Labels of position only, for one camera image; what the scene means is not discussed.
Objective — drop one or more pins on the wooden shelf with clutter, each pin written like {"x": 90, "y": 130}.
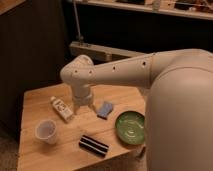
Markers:
{"x": 197, "y": 9}

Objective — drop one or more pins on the white carton bottle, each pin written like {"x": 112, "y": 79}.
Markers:
{"x": 61, "y": 108}

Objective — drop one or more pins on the long wooden beam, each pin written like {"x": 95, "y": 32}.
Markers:
{"x": 101, "y": 53}

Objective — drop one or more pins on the blue sponge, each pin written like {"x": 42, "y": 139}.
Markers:
{"x": 105, "y": 110}

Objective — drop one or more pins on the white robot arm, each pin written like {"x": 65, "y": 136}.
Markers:
{"x": 179, "y": 107}

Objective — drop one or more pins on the metal pole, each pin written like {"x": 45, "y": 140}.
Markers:
{"x": 79, "y": 35}

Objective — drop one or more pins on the black white striped box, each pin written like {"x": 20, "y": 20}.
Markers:
{"x": 93, "y": 146}

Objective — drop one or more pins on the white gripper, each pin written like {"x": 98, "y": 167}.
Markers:
{"x": 83, "y": 101}

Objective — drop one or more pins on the green ceramic bowl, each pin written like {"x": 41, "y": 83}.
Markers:
{"x": 129, "y": 127}

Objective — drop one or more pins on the clear plastic cup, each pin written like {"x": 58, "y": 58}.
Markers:
{"x": 46, "y": 131}

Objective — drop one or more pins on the wooden table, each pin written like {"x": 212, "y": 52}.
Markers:
{"x": 66, "y": 155}

